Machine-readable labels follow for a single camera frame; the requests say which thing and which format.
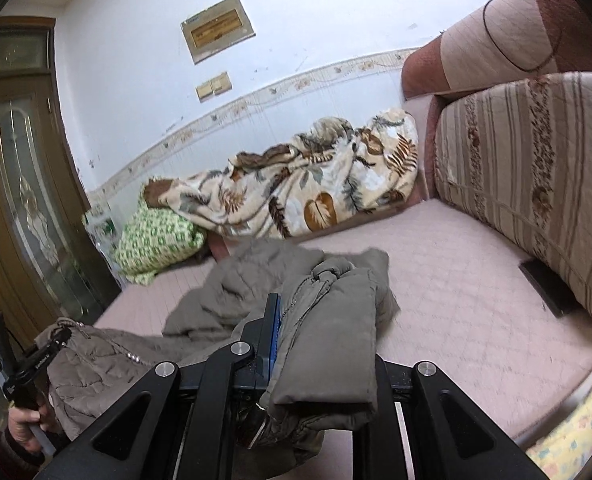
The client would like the green white patterned pillow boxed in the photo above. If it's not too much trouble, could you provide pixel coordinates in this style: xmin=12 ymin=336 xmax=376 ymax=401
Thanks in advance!
xmin=113 ymin=205 xmax=208 ymax=287

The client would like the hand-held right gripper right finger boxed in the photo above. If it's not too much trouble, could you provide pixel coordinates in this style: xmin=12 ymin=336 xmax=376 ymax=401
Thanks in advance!
xmin=353 ymin=356 xmax=550 ymax=480

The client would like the black flat device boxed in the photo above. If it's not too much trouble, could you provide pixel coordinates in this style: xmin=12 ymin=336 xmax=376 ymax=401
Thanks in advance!
xmin=518 ymin=260 xmax=583 ymax=319

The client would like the beige wall electrical panel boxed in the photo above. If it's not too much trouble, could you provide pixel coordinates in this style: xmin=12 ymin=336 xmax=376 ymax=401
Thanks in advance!
xmin=180 ymin=0 xmax=256 ymax=65

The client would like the clear plastic bag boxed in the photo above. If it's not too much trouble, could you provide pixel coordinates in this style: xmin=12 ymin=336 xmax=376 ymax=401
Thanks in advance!
xmin=83 ymin=204 xmax=123 ymax=263

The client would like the pink quilted sofa bed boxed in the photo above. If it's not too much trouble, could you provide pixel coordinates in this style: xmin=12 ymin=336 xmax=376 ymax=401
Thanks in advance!
xmin=93 ymin=0 xmax=592 ymax=461

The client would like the thin dark cord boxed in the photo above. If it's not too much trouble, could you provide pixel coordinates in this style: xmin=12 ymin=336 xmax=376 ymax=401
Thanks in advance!
xmin=480 ymin=0 xmax=566 ymax=74

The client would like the yellow printed cloth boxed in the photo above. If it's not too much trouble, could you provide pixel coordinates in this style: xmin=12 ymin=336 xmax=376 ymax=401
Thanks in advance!
xmin=525 ymin=360 xmax=592 ymax=480

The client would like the person's left hand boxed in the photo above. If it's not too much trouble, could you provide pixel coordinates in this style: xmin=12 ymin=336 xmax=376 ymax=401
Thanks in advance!
xmin=7 ymin=402 xmax=58 ymax=453

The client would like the grey hooded puffer jacket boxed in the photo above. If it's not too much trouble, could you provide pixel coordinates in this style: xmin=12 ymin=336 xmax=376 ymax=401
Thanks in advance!
xmin=46 ymin=237 xmax=402 ymax=467

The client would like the floral leaf print blanket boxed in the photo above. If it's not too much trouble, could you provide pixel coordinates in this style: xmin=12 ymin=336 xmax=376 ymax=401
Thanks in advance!
xmin=143 ymin=107 xmax=420 ymax=239

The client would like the striped beige cushion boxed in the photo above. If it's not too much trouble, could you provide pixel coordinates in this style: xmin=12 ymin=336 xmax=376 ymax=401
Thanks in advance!
xmin=433 ymin=72 xmax=592 ymax=337

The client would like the maroon cushion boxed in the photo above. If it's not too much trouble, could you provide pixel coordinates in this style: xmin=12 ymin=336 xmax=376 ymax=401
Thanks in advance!
xmin=205 ymin=236 xmax=234 ymax=262

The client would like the wooden door with glass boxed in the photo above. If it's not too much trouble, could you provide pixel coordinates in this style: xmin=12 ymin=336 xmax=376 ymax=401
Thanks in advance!
xmin=0 ymin=16 xmax=123 ymax=343

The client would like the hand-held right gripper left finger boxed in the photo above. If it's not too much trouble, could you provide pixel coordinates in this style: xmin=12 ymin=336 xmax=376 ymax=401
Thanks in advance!
xmin=36 ymin=292 xmax=282 ymax=480

